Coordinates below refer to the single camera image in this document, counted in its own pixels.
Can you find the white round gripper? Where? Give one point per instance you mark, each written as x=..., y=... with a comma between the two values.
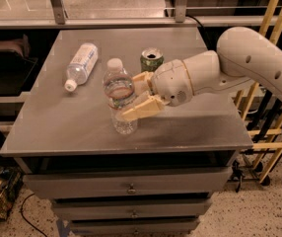
x=171, y=82

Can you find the clear red-label water bottle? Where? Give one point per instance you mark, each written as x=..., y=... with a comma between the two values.
x=119, y=90

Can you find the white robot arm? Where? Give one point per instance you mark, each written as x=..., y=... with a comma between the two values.
x=242, y=57

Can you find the white-label plastic water bottle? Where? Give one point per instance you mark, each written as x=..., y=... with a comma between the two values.
x=81, y=66

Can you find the green soda can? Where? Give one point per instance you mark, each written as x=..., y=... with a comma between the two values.
x=151, y=58

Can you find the grey drawer cabinet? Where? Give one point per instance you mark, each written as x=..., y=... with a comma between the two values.
x=61, y=132

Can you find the top grey drawer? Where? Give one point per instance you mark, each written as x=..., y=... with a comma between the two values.
x=130, y=183

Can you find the grey drawer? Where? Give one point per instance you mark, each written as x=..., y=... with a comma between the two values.
x=130, y=183
x=134, y=227
x=131, y=209

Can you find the middle grey drawer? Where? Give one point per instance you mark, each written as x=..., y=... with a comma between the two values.
x=131, y=209

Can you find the bottom grey drawer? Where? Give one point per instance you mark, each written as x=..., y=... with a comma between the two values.
x=134, y=227

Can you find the dark chair at left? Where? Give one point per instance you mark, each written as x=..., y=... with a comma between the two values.
x=16, y=66

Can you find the yellow wooden rack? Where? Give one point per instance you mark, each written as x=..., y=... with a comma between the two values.
x=264, y=139

